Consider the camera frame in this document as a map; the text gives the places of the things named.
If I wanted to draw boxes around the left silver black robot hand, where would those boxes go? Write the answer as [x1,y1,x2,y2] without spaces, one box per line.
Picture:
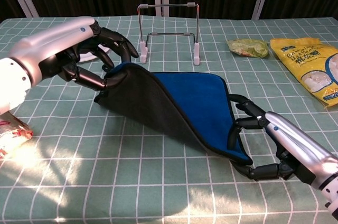
[7,16,139,92]

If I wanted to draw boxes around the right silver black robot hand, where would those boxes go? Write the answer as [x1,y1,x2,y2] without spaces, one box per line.
[227,94,338,191]

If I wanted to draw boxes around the blue and grey microfiber towel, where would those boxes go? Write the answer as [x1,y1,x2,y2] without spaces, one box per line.
[93,61,253,166]

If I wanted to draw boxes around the white round plate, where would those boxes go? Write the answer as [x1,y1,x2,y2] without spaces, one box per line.
[78,45,111,64]

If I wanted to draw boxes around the yellow marshmallow bag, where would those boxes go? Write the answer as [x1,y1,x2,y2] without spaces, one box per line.
[269,36,338,109]

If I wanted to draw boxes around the beige and red snack packet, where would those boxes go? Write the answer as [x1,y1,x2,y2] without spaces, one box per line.
[0,111,34,160]

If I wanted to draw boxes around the green crumpled snack packet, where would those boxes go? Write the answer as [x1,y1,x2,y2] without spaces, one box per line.
[227,38,270,59]

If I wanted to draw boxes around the green checked tablecloth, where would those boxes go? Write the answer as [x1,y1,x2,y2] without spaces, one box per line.
[0,16,338,224]

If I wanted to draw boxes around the metal wire rack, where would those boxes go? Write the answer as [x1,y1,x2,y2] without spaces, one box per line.
[137,2,201,66]

